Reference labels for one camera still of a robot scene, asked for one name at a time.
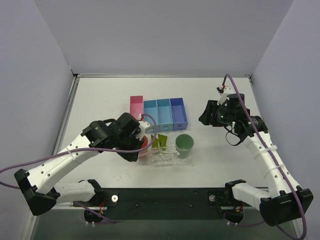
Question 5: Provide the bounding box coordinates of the pink toothbrush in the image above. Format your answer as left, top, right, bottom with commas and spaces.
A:
138, 149, 159, 159

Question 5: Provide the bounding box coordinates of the orange plastic cup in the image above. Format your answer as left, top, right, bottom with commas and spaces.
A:
138, 135, 149, 159

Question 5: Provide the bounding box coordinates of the green plastic cup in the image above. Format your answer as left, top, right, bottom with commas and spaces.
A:
175, 134, 194, 159

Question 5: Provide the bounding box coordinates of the large green toothpaste tube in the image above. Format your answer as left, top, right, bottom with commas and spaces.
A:
150, 134, 160, 150

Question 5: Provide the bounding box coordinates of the small green toothpaste tube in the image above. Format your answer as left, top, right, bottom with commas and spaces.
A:
158, 134, 168, 151

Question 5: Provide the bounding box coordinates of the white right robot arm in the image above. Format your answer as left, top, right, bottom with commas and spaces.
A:
198, 93, 314, 227

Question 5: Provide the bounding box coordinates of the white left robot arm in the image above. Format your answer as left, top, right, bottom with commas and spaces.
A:
14, 112, 151, 216

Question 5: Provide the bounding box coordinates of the clear textured tray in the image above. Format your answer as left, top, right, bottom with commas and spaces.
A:
137, 143, 192, 166

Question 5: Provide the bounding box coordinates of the dark blue drawer bin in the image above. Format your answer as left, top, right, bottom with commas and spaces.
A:
169, 97, 188, 131

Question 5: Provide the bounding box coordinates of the pink drawer bin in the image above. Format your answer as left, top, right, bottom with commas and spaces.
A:
129, 95, 144, 120

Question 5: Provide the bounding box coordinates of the teal drawer bin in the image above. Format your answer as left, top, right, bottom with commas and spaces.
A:
143, 100, 159, 133

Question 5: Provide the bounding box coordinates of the light blue drawer bin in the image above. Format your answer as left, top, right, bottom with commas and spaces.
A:
156, 98, 174, 132

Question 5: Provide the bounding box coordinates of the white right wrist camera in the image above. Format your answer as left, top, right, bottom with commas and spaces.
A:
217, 84, 236, 105

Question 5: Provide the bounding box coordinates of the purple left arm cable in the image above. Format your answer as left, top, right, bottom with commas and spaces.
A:
0, 113, 159, 225

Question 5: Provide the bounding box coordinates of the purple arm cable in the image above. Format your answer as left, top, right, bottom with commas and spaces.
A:
221, 73, 308, 240
0, 113, 159, 225

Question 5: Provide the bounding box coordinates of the aluminium table frame rail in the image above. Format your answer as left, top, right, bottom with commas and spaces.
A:
29, 73, 300, 211

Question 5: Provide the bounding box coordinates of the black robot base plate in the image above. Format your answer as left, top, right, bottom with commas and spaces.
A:
80, 187, 246, 223

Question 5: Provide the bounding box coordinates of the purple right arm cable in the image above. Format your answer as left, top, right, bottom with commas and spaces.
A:
221, 73, 308, 240

